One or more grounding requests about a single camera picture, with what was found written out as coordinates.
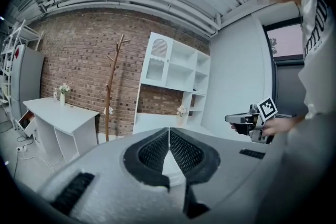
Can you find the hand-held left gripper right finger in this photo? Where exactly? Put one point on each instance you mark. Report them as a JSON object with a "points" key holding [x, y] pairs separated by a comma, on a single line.
{"points": [[199, 162]]}

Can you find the small clear bottle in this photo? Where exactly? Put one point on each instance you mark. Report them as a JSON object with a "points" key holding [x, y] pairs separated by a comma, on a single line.
{"points": [[55, 94]]}

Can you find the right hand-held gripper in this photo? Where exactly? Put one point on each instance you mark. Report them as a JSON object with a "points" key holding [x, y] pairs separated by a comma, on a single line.
{"points": [[267, 110]]}

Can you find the white shelf cabinet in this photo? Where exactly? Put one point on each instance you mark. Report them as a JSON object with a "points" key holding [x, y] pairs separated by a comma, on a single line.
{"points": [[181, 60]]}

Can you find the grey refrigerator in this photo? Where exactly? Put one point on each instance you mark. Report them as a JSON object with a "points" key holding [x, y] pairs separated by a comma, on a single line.
{"points": [[27, 76]]}

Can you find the person's right hand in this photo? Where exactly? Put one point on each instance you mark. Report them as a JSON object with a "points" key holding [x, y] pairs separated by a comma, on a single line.
{"points": [[273, 126]]}

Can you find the person's white printed shirt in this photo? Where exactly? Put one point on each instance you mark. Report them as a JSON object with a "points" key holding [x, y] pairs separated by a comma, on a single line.
{"points": [[317, 34]]}

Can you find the white vase with flowers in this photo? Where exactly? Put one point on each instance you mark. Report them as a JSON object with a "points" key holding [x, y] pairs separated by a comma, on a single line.
{"points": [[63, 91]]}

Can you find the person's right forearm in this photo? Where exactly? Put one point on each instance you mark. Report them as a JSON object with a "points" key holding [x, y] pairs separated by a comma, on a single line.
{"points": [[294, 121]]}

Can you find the black framed window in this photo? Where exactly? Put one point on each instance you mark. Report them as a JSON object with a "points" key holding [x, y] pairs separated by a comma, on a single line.
{"points": [[286, 44]]}

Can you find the white metal shelf rack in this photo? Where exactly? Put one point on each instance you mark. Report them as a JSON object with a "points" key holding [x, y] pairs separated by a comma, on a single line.
{"points": [[10, 47]]}

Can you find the white power strip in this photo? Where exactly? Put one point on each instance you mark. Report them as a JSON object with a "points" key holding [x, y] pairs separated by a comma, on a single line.
{"points": [[22, 149]]}

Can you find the white paper tag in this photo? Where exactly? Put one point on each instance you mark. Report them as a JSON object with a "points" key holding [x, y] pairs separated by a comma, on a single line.
{"points": [[108, 110]]}

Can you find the wooden coat rack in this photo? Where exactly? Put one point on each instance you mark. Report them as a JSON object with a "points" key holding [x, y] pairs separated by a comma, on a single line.
{"points": [[113, 73]]}

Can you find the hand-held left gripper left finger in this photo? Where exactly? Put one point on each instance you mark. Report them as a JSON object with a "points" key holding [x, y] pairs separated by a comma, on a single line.
{"points": [[147, 165]]}

